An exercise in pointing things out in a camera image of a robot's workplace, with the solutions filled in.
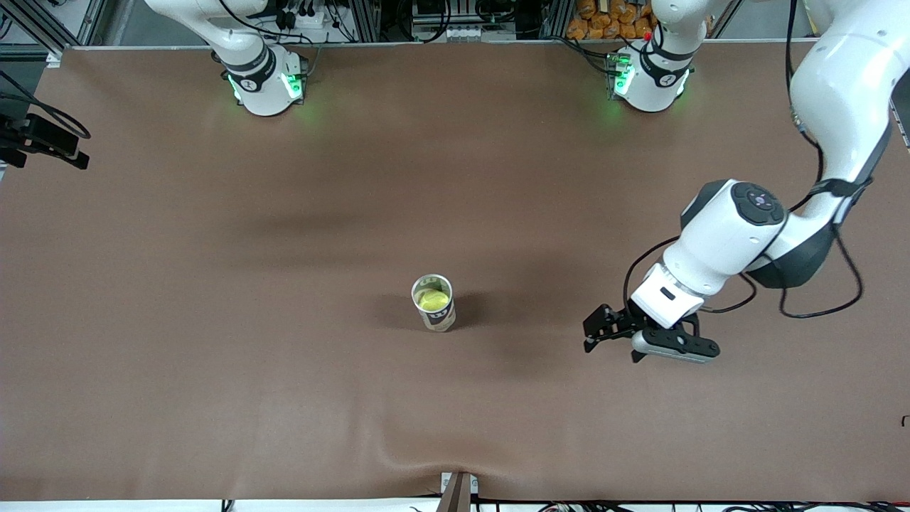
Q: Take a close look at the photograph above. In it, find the clear tennis ball can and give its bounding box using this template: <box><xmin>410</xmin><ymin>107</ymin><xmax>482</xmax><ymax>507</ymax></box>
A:
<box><xmin>411</xmin><ymin>274</ymin><xmax>456</xmax><ymax>333</ymax></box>

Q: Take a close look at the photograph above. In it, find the white power strip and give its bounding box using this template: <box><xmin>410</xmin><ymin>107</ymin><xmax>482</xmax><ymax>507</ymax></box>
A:
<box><xmin>274</xmin><ymin>0</ymin><xmax>335</xmax><ymax>31</ymax></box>

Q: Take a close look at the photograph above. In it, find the orange snack bag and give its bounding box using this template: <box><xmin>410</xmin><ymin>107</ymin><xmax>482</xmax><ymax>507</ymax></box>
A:
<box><xmin>567</xmin><ymin>0</ymin><xmax>655</xmax><ymax>41</ymax></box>

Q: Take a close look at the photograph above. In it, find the brown table mat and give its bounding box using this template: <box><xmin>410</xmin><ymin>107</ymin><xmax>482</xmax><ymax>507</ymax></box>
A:
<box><xmin>0</xmin><ymin>39</ymin><xmax>910</xmax><ymax>502</ymax></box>

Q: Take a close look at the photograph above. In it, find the grey electronics box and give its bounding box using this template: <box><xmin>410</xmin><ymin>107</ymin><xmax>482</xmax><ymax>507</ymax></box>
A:
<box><xmin>412</xmin><ymin>0</ymin><xmax>493</xmax><ymax>42</ymax></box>

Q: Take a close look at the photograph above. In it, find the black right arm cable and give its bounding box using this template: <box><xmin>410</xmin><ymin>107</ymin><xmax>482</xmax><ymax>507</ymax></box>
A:
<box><xmin>0</xmin><ymin>70</ymin><xmax>92</xmax><ymax>140</ymax></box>

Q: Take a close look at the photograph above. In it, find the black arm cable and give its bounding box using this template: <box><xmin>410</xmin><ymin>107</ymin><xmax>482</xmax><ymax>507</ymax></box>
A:
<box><xmin>0</xmin><ymin>70</ymin><xmax>92</xmax><ymax>140</ymax></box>
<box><xmin>624</xmin><ymin>0</ymin><xmax>865</xmax><ymax>319</ymax></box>

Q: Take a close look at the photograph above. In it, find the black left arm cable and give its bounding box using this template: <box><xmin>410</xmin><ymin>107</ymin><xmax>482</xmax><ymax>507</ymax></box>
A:
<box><xmin>624</xmin><ymin>0</ymin><xmax>865</xmax><ymax>319</ymax></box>

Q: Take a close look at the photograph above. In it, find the aluminium frame post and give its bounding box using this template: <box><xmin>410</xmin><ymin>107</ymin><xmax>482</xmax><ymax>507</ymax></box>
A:
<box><xmin>348</xmin><ymin>0</ymin><xmax>382</xmax><ymax>42</ymax></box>
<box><xmin>540</xmin><ymin>0</ymin><xmax>573</xmax><ymax>40</ymax></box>

